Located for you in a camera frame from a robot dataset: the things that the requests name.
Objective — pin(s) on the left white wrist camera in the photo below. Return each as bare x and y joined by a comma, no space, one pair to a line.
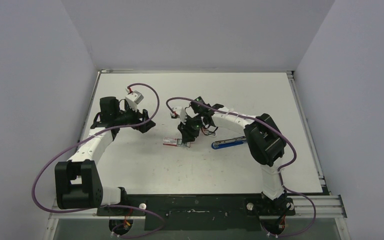
133,99

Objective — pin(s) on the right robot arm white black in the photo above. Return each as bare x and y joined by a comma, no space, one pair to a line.
261,133

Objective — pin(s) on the aluminium frame rail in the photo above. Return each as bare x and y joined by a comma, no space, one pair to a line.
309,206

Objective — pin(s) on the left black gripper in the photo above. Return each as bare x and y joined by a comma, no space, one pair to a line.
138,115

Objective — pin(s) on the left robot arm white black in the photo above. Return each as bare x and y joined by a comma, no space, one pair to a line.
77,181

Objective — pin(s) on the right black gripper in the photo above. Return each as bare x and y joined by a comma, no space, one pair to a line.
185,129

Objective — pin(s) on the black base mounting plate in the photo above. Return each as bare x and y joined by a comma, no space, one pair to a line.
204,212

